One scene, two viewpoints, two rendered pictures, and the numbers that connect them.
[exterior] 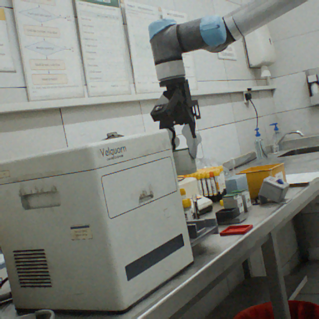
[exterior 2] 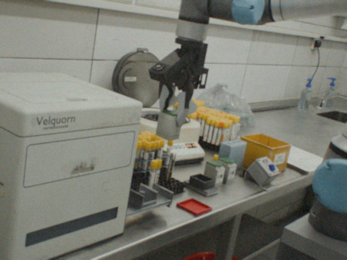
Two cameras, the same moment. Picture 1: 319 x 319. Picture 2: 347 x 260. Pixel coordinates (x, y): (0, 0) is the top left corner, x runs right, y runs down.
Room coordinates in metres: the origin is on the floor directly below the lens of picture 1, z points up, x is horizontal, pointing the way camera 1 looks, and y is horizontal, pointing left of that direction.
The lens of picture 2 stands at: (0.18, -0.21, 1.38)
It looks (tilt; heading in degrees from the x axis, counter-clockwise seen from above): 15 degrees down; 6
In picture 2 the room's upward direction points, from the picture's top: 10 degrees clockwise
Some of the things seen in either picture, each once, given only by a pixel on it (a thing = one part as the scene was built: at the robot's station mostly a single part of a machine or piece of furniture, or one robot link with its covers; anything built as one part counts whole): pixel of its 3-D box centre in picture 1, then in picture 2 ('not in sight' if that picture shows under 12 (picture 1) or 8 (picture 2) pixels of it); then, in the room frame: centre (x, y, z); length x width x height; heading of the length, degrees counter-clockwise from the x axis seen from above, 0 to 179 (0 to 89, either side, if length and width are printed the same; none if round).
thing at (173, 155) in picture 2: (197, 212); (170, 169); (1.42, -0.08, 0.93); 0.01 x 0.01 x 0.10; 59
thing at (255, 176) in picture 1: (262, 181); (263, 153); (1.79, -0.35, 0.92); 0.13 x 0.13 x 0.10; 56
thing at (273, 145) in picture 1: (288, 141); (337, 101); (3.34, -0.87, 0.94); 0.24 x 0.17 x 0.14; 59
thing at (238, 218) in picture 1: (228, 215); (201, 183); (1.46, -0.17, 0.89); 0.09 x 0.05 x 0.04; 58
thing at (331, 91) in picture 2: (276, 137); (329, 92); (3.49, -0.84, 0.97); 0.08 x 0.07 x 0.20; 95
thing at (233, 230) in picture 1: (236, 230); (194, 206); (1.32, -0.17, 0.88); 0.07 x 0.07 x 0.01; 59
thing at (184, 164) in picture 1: (184, 162); (169, 125); (1.31, -0.07, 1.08); 0.05 x 0.04 x 0.06; 56
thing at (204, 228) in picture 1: (187, 235); (133, 201); (1.18, -0.03, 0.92); 0.21 x 0.07 x 0.05; 149
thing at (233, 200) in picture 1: (233, 205); (214, 173); (1.53, -0.20, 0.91); 0.05 x 0.04 x 0.07; 59
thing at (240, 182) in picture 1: (238, 191); (231, 157); (1.67, -0.24, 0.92); 0.10 x 0.07 x 0.10; 151
